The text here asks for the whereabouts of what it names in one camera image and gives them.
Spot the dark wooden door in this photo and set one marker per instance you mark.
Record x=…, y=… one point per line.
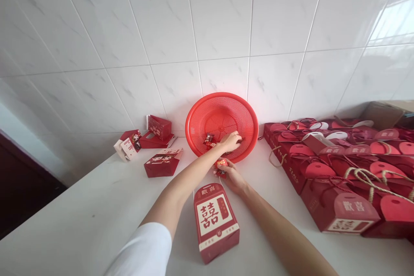
x=22, y=182

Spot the red candy packet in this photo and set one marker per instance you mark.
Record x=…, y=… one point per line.
x=221, y=162

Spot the red plastic mesh basket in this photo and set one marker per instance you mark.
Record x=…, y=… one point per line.
x=207, y=117

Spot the person's left fingers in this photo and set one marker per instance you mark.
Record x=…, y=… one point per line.
x=237, y=138

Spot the red cartoon print box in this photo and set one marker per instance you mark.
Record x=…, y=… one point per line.
x=162, y=162

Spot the brown cardboard carton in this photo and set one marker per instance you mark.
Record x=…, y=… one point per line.
x=386, y=114

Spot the red wrapped candy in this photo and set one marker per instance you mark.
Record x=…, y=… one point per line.
x=209, y=144

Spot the red panda print box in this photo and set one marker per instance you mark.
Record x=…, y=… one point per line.
x=130, y=144

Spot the person's right hand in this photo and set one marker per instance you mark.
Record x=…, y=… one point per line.
x=234, y=179

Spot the dark small candy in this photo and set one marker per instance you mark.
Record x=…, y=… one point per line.
x=219, y=170

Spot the person's left hand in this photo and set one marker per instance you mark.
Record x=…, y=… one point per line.
x=226, y=143

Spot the open small red box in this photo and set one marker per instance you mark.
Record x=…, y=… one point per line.
x=159, y=126

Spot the tall red gift box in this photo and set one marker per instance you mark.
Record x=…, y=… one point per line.
x=215, y=221

